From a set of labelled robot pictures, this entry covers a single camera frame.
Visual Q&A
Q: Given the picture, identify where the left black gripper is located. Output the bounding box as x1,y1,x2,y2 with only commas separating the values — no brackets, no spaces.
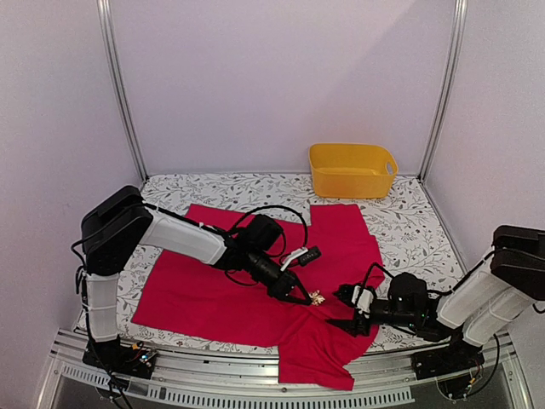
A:
244,248,312,306

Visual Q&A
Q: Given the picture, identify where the gold brooch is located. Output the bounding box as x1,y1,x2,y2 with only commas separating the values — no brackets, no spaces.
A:
309,290,325,306

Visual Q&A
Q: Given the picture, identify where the red t-shirt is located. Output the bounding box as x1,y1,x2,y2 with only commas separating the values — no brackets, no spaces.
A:
132,204,384,391

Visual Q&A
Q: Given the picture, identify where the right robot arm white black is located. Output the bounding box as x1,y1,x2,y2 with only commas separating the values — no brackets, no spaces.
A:
330,225,544,379

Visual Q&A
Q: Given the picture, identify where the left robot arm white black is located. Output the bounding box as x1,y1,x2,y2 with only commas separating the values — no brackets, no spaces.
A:
71,186,312,370

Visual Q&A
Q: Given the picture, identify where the floral patterned table mat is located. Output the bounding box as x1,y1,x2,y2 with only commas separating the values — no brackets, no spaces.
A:
117,173,463,355

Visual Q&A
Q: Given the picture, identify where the yellow plastic basket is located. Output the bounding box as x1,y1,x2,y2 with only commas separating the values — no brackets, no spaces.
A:
308,143,399,199

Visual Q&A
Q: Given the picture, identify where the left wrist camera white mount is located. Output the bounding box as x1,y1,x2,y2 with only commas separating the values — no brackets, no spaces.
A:
280,246,322,271

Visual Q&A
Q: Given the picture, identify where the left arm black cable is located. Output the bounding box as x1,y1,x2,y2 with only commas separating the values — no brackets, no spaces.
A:
229,204,310,256

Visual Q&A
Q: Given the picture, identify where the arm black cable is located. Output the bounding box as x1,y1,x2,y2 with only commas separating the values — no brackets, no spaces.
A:
361,262,397,291
229,204,310,256

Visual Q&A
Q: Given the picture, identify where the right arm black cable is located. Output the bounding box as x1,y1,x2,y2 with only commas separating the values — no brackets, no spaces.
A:
361,262,397,291

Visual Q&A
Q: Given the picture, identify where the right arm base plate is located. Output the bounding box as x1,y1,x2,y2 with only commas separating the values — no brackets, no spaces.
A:
410,340,485,380

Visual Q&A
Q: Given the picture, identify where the aluminium front rail frame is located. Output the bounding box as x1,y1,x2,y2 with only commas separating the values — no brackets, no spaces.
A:
36,330,538,408

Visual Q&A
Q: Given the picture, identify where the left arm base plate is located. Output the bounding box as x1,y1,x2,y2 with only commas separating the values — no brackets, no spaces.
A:
83,339,158,379

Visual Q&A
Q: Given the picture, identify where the right aluminium frame post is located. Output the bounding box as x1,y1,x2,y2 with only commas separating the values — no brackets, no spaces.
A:
417,0,468,184

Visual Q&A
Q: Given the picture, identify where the aluminium frame post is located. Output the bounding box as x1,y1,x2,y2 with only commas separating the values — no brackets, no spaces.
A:
96,0,149,183
417,0,468,184

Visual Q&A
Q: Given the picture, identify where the left aluminium frame post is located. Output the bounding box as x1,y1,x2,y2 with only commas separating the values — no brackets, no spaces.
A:
96,0,149,183

